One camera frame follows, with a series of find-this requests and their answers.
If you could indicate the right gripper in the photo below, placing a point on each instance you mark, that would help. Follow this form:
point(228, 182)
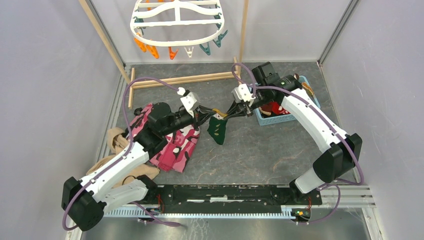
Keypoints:
point(242, 108)

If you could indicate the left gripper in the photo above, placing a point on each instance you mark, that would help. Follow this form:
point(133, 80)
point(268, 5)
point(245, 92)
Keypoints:
point(198, 111)

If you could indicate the green sock with yellow cuff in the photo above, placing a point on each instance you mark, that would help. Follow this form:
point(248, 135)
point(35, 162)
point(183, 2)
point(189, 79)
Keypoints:
point(217, 128)

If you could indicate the white clothespin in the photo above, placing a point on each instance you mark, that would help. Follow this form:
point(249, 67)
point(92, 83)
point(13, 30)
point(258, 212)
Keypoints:
point(189, 51)

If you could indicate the white clip hanger frame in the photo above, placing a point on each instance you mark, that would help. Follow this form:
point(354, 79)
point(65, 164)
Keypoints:
point(177, 13)

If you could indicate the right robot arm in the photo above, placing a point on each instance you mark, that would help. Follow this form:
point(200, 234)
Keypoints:
point(340, 151)

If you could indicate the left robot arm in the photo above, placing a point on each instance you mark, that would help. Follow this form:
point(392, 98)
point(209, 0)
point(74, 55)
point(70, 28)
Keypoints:
point(88, 199)

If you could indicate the wooden hanger stand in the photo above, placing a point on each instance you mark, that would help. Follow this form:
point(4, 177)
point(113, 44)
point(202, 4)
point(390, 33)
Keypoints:
point(98, 25)

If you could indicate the brown tan socks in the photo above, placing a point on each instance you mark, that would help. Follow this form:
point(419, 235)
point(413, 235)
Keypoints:
point(305, 85)

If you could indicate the light blue plastic basket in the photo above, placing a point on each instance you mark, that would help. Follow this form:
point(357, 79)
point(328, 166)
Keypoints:
point(302, 107)

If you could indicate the red white patterned sock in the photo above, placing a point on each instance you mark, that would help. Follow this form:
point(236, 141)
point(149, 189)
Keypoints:
point(273, 109)

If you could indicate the pink camouflage cloth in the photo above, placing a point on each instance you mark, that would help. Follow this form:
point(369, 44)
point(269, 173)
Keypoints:
point(169, 138)

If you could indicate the teal clothespin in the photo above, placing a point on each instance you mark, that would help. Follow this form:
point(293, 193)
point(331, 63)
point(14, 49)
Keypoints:
point(220, 37)
point(206, 48)

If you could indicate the orange clothespin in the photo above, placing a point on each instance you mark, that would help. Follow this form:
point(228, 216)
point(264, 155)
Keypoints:
point(153, 51)
point(141, 45)
point(172, 53)

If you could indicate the beige cloth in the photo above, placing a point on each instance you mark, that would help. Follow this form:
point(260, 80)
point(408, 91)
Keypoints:
point(116, 142)

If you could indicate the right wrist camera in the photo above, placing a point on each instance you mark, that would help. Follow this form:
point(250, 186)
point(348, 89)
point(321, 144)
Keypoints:
point(242, 94)

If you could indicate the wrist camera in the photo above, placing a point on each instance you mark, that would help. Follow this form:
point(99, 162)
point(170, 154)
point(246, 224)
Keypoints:
point(242, 94)
point(190, 102)

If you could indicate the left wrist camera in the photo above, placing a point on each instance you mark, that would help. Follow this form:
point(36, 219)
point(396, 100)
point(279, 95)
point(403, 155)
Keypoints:
point(190, 102)

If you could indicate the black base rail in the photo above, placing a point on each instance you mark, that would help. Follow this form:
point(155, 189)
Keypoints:
point(227, 198)

